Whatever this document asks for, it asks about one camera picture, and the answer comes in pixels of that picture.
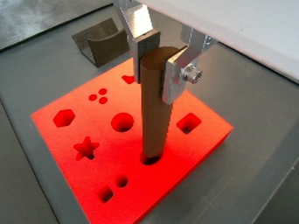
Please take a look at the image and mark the brown oval peg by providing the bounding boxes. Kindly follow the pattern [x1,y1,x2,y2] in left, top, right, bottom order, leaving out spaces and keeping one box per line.
[140,46,179,158]

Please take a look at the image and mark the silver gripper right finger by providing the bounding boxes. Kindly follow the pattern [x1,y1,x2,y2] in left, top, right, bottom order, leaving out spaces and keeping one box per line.
[163,25,218,105]

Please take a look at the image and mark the black curved peg holder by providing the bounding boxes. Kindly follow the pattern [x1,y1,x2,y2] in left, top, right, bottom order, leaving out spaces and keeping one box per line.
[71,18,130,67]

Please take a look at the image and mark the red shape sorting board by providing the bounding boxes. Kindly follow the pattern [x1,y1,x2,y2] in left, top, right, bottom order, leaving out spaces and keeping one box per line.
[32,61,232,224]

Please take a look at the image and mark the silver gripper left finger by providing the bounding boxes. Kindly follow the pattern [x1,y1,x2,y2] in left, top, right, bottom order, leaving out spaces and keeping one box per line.
[114,0,162,82]

